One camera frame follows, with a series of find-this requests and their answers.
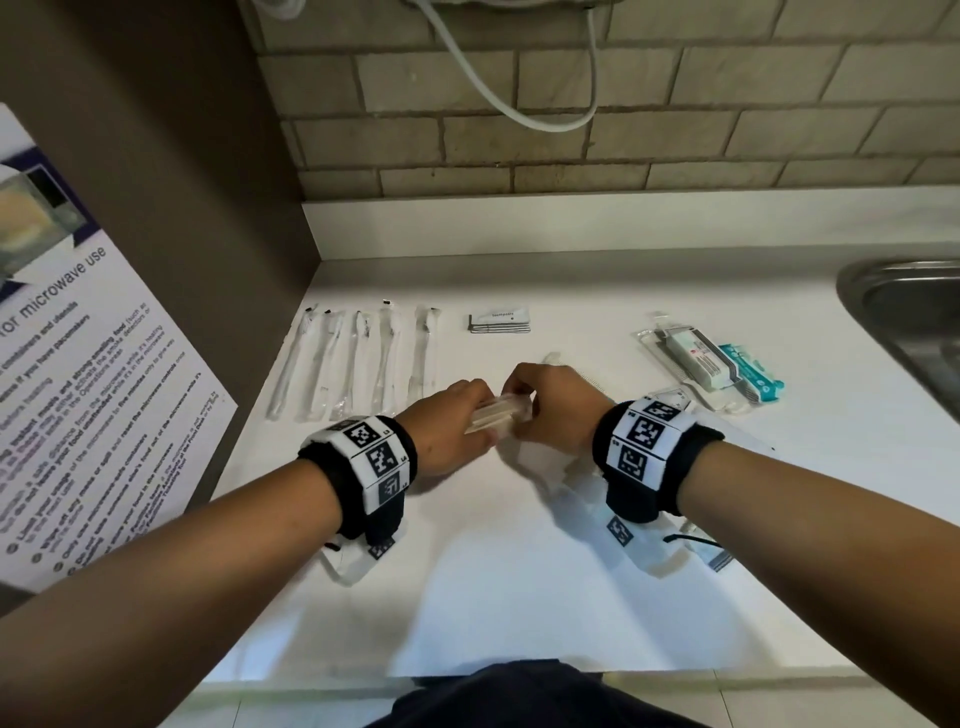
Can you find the white box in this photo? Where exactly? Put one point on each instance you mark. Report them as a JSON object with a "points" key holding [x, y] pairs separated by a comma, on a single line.
{"points": [[716, 559], [701, 360]]}

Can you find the person's dark clothing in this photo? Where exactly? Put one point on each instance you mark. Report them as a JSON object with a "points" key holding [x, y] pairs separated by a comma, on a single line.
{"points": [[540, 697]]}

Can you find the white and blue poster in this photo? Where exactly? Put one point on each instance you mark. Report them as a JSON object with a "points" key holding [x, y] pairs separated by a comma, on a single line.
{"points": [[90, 420]]}

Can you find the white countertop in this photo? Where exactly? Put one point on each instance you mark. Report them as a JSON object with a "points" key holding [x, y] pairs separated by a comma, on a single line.
{"points": [[525, 585]]}

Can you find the grey wall appliance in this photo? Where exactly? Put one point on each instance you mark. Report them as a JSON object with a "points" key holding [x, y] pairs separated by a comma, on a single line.
{"points": [[525, 3]]}

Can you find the stack of small white sachets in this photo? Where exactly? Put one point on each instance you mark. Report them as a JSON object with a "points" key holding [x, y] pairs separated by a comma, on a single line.
{"points": [[501, 315]]}

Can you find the steel sink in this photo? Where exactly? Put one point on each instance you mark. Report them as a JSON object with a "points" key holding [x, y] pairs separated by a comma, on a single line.
{"points": [[915, 322]]}

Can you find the person's right hand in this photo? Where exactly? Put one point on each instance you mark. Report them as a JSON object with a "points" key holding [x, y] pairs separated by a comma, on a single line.
{"points": [[566, 409]]}

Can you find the person's left forearm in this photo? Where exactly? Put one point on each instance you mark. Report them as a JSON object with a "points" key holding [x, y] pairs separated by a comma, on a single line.
{"points": [[165, 600]]}

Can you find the black wristband with marker tags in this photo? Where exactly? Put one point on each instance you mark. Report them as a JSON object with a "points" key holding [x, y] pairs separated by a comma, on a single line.
{"points": [[645, 450], [367, 472]]}

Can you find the teal wet wipes packet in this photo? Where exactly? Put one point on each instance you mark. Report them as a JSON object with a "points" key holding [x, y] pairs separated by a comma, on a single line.
{"points": [[757, 375]]}

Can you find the person's right forearm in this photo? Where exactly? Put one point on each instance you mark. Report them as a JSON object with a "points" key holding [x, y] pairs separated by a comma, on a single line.
{"points": [[825, 555]]}

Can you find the person's left hand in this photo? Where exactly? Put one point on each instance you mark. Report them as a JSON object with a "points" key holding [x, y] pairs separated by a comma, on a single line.
{"points": [[442, 431]]}

